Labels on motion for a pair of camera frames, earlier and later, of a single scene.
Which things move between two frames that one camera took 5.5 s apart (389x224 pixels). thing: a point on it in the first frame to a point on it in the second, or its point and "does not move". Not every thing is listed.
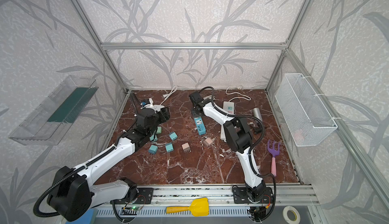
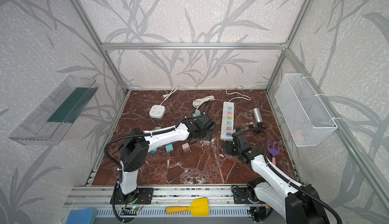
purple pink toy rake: (274, 152) does not move
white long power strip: (228, 106) does not move
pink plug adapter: (186, 147) does not move
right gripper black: (196, 110) to (230, 146)
